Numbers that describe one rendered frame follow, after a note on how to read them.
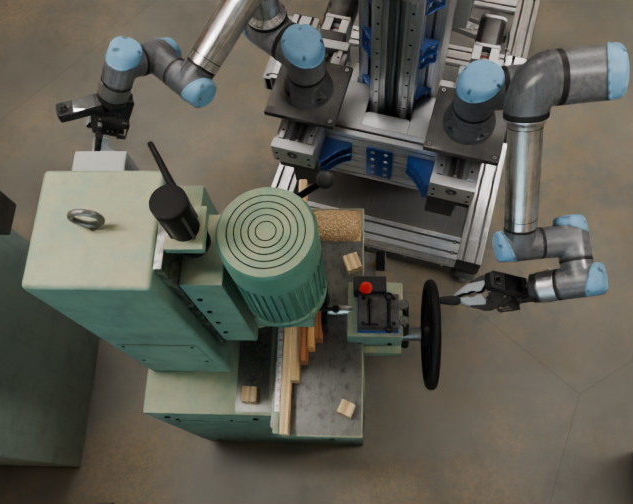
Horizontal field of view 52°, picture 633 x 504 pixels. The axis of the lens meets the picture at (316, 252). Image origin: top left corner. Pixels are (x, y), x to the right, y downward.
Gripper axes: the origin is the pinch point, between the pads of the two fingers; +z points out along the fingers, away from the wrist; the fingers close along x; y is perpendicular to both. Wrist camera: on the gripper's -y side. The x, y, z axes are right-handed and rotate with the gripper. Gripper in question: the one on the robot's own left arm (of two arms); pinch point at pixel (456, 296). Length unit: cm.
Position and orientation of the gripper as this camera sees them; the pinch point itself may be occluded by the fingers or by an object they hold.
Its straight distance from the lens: 171.0
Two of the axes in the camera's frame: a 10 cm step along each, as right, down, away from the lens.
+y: 5.6, 3.1, 7.7
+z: -8.3, 1.8, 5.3
